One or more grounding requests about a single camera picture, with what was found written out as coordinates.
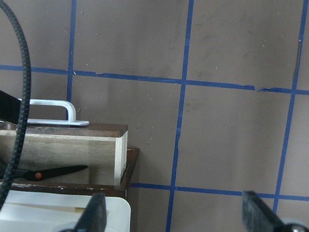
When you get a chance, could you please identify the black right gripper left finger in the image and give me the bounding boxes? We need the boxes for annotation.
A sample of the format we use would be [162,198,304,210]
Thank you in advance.
[54,193,107,232]

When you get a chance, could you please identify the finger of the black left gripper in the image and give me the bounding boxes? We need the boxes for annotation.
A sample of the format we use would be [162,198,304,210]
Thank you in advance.
[0,90,21,125]

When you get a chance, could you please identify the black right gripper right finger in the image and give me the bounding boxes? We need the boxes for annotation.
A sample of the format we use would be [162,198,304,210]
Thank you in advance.
[242,191,309,232]

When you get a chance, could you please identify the wooden drawer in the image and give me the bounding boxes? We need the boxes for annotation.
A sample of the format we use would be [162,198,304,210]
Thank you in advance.
[0,122,128,186]

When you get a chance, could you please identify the orange grey handled scissors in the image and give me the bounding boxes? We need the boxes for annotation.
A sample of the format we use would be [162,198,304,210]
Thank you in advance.
[13,165,88,182]

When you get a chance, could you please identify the dark wooden cabinet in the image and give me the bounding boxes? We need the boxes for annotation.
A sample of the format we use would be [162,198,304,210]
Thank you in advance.
[10,148,139,201]

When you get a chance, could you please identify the white plastic tray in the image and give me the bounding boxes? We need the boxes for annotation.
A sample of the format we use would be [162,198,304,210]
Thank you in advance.
[0,190,131,232]

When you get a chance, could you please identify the white drawer handle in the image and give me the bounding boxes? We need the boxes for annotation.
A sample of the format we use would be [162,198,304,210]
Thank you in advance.
[28,99,89,127]

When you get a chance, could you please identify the black braided cable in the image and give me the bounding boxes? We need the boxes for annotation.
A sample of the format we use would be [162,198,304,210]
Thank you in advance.
[0,0,32,211]

